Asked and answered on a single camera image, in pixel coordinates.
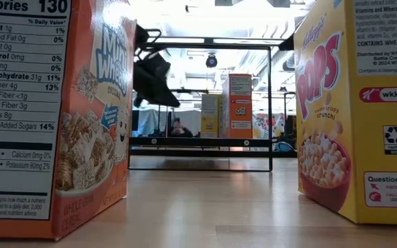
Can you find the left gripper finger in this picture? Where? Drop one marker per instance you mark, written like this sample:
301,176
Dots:
157,89

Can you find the yellow Corn Pops cereal box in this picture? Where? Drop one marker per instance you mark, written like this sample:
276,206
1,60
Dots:
374,137
209,115

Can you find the orange Mini-Wheats cereal box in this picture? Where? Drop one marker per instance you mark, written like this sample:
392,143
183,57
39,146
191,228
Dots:
19,103
240,106

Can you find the gray cloth divider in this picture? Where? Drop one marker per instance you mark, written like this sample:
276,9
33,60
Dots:
150,122

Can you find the person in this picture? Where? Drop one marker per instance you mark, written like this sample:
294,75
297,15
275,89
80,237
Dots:
178,130

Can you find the black overhead beam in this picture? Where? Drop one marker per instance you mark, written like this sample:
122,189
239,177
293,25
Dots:
209,40

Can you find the colourful cartoon poster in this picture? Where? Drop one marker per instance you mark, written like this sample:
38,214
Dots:
267,125

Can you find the blue rounded object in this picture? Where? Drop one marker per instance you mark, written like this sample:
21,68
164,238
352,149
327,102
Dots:
284,147

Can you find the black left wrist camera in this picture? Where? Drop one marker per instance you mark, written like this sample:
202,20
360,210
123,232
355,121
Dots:
141,34

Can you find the black round hanging camera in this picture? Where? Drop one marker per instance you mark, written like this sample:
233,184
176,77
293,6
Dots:
211,61

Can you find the wooden shelf with black frame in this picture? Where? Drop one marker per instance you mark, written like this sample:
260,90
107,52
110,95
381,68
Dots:
202,142

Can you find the black aluminium table frame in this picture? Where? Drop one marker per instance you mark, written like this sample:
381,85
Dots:
202,153

